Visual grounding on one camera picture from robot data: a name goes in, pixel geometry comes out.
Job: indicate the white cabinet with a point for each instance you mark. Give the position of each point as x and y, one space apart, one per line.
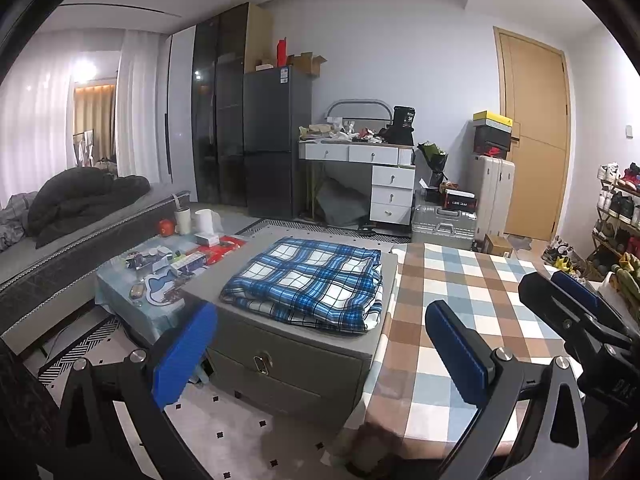
492 195

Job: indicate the black printed shoe box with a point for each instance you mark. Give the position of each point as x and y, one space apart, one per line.
460 202

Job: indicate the black box with red print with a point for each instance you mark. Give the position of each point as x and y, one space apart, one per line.
492 148

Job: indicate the white curtain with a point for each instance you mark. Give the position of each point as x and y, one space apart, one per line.
140 110

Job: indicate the black wrapped bouquet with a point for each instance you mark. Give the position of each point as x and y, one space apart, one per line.
434 160

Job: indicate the pile of shoes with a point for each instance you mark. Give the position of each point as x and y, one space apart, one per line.
567 260

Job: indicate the low table with blue cloth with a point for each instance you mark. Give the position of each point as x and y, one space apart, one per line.
120 305

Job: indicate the black bag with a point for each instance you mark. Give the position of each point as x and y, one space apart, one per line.
402 125

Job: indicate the blue white cat-shaped mat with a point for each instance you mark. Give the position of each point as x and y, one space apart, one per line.
160 287

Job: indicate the open cardboard box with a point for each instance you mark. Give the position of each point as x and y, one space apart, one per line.
307 65

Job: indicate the tissue box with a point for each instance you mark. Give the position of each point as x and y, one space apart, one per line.
206 239

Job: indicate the grey bag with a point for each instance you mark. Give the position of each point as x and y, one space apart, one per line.
342 202

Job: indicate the white desk with drawers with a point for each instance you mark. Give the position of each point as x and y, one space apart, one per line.
380 155

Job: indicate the desk clutter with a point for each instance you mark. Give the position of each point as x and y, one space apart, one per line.
330 132

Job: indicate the checkered bed sheet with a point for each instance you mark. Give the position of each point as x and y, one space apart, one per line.
475 285

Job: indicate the yellow shoe box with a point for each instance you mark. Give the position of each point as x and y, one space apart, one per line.
492 119

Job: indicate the black glass wardrobe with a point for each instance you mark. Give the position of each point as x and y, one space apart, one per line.
220 110

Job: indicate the dark grey mattress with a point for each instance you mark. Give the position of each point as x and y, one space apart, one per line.
75 270

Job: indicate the silver suitcase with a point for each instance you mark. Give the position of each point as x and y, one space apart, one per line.
442 227

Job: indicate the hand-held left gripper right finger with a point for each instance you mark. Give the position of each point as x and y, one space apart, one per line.
457 355

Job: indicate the dark grey refrigerator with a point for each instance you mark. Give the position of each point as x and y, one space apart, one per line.
275 150

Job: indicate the small cardboard box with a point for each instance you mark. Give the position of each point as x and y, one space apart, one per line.
265 66

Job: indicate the red apple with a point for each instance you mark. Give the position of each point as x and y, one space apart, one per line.
166 227

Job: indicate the blue white plaid shirt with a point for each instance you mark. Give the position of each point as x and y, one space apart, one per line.
305 280

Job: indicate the black duvet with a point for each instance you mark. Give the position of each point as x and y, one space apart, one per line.
85 200

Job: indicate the grey nightstand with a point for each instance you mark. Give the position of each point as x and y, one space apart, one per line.
285 360

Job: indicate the red packet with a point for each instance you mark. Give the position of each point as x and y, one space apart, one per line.
222 252

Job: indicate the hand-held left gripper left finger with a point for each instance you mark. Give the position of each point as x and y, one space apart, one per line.
185 355

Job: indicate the arched grey mirror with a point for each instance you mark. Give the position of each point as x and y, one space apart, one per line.
360 104

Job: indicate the shoe rack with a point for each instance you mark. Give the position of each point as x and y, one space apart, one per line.
620 210

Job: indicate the white wardrobe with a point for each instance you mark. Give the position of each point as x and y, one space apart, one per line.
180 110

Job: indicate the white cup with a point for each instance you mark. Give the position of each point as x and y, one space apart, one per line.
183 220

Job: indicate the grey crumpled cloth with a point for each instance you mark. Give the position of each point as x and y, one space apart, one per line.
10 220

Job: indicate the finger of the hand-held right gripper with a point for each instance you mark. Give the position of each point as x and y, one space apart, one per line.
577 292
550 305

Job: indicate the wooden door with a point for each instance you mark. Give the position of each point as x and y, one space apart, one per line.
535 135

